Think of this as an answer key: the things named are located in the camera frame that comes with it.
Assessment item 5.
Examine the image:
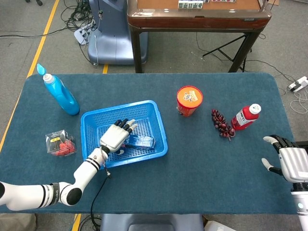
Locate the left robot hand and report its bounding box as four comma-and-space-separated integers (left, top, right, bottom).
99, 118, 139, 154

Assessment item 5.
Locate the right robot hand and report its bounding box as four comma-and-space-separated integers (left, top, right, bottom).
261, 134, 308, 185

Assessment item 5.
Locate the blue snack packet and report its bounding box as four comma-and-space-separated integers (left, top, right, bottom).
122, 134, 156, 150

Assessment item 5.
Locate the clear box of red caps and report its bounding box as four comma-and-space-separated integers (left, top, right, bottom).
45, 129, 77, 157

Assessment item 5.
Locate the blue plastic perforated basket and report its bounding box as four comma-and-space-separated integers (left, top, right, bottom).
80, 100, 168, 169

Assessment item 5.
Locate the blue detergent bottle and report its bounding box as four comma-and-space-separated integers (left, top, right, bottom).
37, 63, 80, 116

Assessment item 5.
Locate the red drink bottle white cap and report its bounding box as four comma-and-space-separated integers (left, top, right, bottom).
231, 103, 262, 131

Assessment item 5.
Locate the white power strip black plug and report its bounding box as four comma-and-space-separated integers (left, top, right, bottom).
287, 76, 308, 92

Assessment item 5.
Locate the dark red grape bunch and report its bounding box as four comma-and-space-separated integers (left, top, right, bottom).
211, 109, 236, 141

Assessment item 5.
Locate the orange instant noodle cup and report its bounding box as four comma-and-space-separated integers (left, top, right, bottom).
176, 86, 204, 117

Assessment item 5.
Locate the teal felt table mat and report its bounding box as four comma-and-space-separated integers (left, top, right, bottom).
0, 73, 299, 215

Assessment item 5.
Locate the blue-grey robot chassis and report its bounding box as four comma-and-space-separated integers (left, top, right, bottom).
100, 213, 205, 231

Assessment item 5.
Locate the white power strip with plugs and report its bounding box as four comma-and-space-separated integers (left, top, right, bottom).
73, 23, 97, 45

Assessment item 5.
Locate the brown mahjong table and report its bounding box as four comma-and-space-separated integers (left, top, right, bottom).
127, 0, 272, 73

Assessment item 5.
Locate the green print mahjong tile row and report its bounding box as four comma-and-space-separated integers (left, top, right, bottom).
178, 0, 204, 10

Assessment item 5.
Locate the black arm cable with connector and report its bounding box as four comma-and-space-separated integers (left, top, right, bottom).
90, 154, 113, 231

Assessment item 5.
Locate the white floor cable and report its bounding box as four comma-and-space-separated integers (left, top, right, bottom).
290, 91, 308, 114

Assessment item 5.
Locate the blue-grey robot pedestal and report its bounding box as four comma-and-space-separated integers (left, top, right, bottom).
87, 0, 149, 65

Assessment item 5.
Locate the black floor cable bundle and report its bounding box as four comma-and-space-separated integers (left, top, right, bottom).
60, 0, 98, 33

